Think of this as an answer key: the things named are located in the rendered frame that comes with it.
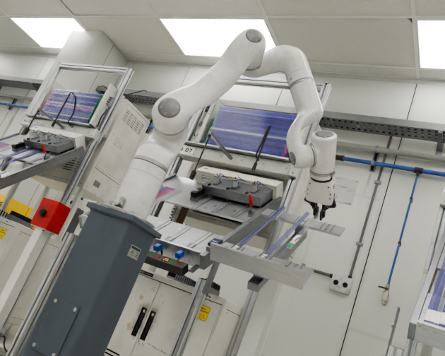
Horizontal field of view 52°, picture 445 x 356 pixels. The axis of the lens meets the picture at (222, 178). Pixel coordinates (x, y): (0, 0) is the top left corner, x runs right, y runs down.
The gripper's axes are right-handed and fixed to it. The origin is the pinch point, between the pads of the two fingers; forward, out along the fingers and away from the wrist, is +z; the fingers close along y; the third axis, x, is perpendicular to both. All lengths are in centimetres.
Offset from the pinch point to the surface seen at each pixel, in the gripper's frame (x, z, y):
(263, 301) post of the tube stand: 24.7, 27.1, 11.2
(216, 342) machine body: 21, 64, 35
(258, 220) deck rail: -21.5, 26.8, 35.1
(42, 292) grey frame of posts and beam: 47, 44, 108
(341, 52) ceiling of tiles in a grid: -260, 8, 70
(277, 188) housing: -46, 23, 36
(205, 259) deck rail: 21.6, 19.0, 37.0
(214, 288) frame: -2, 58, 50
